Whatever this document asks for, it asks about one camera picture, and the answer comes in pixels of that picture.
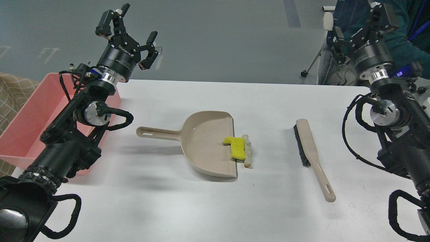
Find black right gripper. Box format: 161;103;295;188
331;0;399;81

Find yellow sponge piece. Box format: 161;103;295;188
222;136;246;160

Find person in teal jacket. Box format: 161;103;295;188
334;0;430;80

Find beige checkered cloth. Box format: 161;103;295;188
0;73;40;178

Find pink plastic bin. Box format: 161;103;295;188
0;73;121;175

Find beige plastic dustpan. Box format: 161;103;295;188
136;111;238;179

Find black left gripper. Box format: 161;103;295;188
95;3;159;82

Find white foam stick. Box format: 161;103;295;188
242;134;252;168

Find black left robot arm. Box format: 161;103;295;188
1;3;159;242

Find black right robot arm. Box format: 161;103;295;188
329;0;429;242

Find white office chair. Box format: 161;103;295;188
301;12;336;85

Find beige hand brush black bristles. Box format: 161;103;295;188
293;119;336;203

